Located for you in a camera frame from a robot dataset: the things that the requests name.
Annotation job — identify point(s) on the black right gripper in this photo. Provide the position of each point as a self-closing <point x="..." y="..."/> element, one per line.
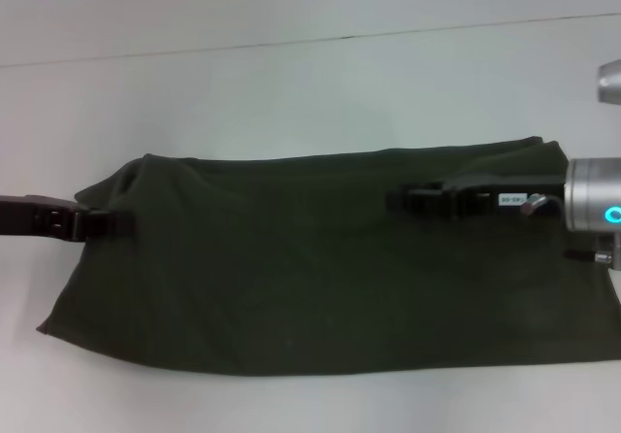
<point x="504" y="202"/>

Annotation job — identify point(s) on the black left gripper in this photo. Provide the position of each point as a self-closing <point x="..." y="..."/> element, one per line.
<point x="39" y="214"/>

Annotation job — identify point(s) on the dark green FREE! t-shirt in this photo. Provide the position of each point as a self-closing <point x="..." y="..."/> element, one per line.
<point x="315" y="268"/>

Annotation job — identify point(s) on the white number label sticker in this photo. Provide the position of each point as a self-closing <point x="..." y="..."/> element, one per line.
<point x="510" y="200"/>

